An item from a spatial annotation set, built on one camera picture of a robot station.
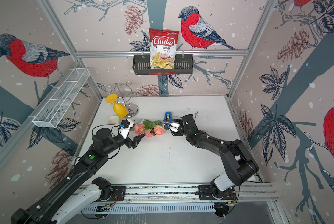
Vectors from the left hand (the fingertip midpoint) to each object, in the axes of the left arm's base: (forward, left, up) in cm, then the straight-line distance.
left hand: (141, 127), depth 72 cm
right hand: (+13, -17, -12) cm, 25 cm away
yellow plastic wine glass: (+20, +19, -11) cm, 30 cm away
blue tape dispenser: (+21, -14, -20) cm, 32 cm away
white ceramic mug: (+16, +25, -17) cm, 34 cm away
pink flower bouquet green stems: (+15, +1, -21) cm, 26 cm away
